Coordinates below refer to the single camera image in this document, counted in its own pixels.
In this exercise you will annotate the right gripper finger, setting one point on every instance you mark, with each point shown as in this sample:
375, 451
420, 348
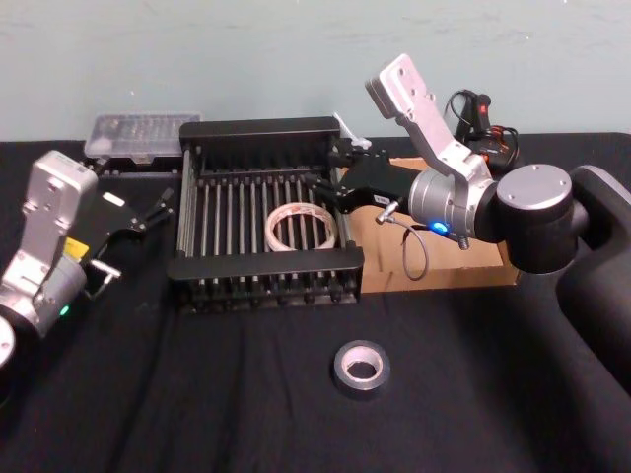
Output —
325, 189
347, 155

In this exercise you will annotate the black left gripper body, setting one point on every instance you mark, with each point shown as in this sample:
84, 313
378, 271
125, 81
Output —
111, 217

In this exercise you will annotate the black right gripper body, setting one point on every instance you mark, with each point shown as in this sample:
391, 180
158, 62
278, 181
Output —
377, 182

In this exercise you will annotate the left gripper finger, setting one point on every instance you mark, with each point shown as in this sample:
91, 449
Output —
155, 220
161, 202

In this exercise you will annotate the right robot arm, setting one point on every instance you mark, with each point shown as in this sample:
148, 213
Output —
535, 197

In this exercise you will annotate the white tape roll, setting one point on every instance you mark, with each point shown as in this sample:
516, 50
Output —
269, 229

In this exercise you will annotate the silver tape roll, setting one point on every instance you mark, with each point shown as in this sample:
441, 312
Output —
344, 382

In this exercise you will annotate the clear plastic case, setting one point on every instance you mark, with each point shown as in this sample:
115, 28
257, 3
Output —
143, 132

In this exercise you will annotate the black rack with steel bars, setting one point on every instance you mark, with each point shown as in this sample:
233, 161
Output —
266, 132

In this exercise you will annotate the shallow brown cardboard tray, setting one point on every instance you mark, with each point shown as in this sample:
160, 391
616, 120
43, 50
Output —
443, 266

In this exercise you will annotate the black table cloth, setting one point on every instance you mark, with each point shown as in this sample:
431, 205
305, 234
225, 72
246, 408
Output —
246, 424

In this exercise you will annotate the pale wall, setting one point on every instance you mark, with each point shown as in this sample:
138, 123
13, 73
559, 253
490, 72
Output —
246, 49

